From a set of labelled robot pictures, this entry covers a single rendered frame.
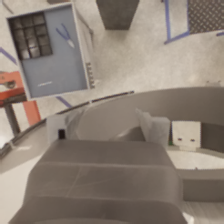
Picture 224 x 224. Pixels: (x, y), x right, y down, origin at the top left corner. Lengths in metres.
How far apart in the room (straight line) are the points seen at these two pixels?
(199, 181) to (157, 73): 1.59
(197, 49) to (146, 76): 0.58
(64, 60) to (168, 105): 0.74
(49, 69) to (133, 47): 0.93
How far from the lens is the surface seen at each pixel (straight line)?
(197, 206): 0.34
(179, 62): 1.90
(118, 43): 1.79
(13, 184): 0.26
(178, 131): 1.18
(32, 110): 1.79
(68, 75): 1.17
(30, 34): 1.26
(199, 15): 1.33
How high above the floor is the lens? 1.78
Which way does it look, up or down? 73 degrees down
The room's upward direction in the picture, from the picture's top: 175 degrees counter-clockwise
